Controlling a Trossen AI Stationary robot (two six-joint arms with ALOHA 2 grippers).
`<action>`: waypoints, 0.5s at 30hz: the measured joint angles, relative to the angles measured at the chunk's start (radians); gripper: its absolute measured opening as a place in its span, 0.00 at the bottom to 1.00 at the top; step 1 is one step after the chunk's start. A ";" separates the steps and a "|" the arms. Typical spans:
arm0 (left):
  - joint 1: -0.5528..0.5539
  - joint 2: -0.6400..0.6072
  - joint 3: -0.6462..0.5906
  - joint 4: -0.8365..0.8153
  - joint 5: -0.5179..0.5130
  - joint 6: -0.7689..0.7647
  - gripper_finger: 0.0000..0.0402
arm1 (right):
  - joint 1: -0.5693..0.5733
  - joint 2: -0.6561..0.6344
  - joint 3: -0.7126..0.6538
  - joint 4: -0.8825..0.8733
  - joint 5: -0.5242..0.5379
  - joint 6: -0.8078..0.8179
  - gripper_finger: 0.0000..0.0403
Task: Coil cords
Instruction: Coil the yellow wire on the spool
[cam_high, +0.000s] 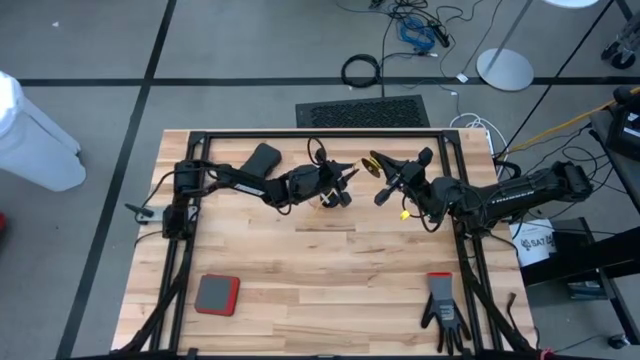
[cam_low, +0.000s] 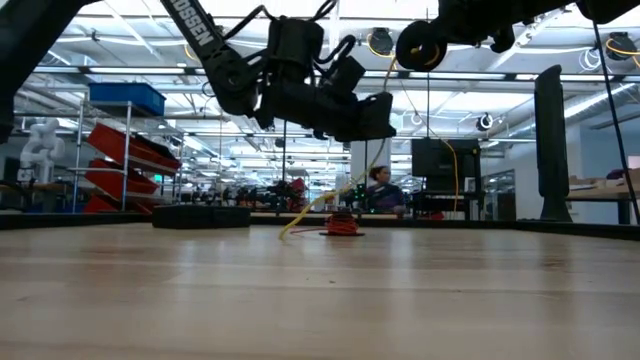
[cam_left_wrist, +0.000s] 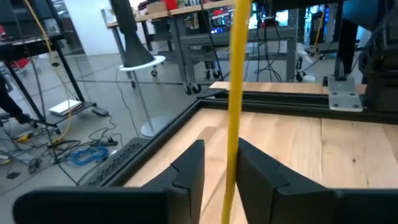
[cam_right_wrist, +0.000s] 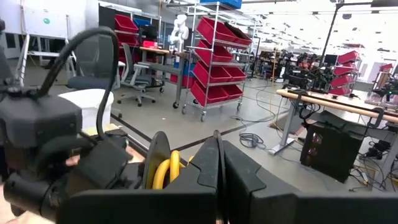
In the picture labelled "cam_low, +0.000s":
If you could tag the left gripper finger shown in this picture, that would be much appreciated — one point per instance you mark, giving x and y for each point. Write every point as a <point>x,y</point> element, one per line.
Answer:
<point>377,120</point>

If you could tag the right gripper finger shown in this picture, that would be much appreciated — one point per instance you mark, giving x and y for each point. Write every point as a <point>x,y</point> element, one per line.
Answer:
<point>457,27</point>
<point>502,40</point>

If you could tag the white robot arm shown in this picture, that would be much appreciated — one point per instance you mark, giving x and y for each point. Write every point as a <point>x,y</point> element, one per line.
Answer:
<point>42,145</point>

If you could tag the black background robot arm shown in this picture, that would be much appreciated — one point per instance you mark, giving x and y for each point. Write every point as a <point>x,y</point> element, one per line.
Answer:
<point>357,196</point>
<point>287,192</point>

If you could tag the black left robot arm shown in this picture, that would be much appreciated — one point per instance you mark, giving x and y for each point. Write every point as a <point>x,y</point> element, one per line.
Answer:
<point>200,30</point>

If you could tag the white building pillar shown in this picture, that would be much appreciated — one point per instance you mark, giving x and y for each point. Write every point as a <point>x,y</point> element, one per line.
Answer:
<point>375,150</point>

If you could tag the person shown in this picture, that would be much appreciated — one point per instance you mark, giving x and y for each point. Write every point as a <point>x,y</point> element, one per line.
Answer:
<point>385,195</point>

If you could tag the thin black slanted pole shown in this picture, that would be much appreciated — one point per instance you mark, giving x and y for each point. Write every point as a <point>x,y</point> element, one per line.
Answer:
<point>616,115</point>

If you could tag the black fabric pouch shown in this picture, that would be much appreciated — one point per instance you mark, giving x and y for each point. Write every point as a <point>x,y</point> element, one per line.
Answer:
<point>200,217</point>

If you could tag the wooden workbench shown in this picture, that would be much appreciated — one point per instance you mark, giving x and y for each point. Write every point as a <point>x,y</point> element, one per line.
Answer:
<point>600,192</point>

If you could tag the blue storage bin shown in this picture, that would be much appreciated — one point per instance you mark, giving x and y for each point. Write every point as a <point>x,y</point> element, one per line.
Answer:
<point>127,97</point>

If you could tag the metal shelf rack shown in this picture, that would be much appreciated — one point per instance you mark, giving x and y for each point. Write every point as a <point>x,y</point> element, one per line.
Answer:
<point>126,150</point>

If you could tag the red tilted storage bin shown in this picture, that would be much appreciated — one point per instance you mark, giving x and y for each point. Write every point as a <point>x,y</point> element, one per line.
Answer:
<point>112,180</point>
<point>125,145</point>
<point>100,205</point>

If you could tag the black gantry frame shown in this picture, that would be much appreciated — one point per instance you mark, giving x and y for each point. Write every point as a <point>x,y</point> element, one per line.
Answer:
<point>284,160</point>

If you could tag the black aluminium table frame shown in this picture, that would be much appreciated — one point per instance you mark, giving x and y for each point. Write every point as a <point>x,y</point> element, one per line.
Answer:
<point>75,220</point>

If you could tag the silver ceiling duct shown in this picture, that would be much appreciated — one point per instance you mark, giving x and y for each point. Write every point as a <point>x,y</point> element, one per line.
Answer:
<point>45,47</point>

